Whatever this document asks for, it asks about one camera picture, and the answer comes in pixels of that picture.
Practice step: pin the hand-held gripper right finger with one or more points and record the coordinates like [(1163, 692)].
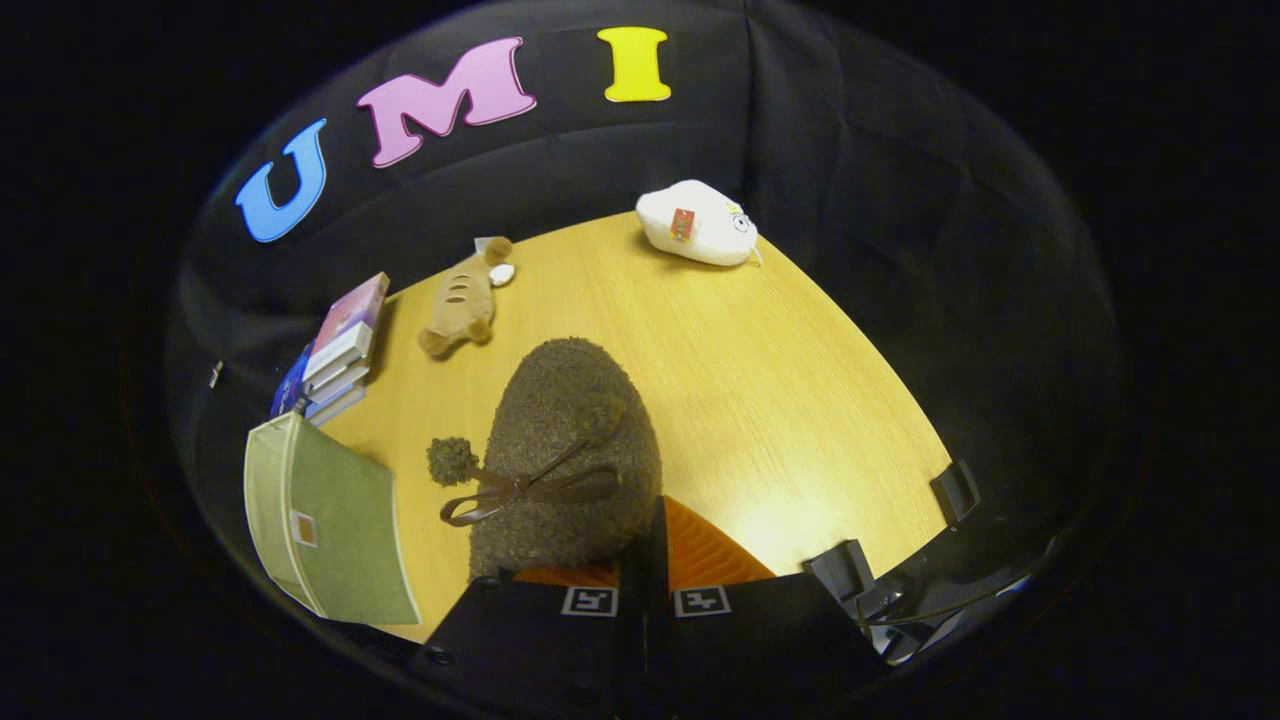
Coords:
[(658, 560)]

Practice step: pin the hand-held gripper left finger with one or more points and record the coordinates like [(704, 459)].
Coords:
[(520, 640)]

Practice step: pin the brown fuzzy shoe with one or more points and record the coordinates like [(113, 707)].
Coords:
[(570, 420)]

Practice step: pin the green fabric storage box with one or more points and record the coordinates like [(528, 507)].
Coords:
[(340, 520)]

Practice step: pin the black table clamp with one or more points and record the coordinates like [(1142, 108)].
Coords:
[(955, 492), (840, 570)]

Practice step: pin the grey white book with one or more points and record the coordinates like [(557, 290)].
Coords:
[(340, 375), (335, 402)]

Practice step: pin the brown plush toy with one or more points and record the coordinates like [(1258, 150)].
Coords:
[(460, 305)]

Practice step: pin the small white oval object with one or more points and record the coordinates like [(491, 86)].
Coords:
[(502, 274)]

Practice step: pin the white plush toy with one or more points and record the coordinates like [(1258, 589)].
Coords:
[(700, 225)]

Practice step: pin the blue cover book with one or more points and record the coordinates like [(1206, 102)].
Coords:
[(290, 385)]

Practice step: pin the pink cover book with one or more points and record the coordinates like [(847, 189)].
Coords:
[(350, 315)]

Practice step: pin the black backdrop cloth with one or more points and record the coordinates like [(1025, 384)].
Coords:
[(850, 200)]

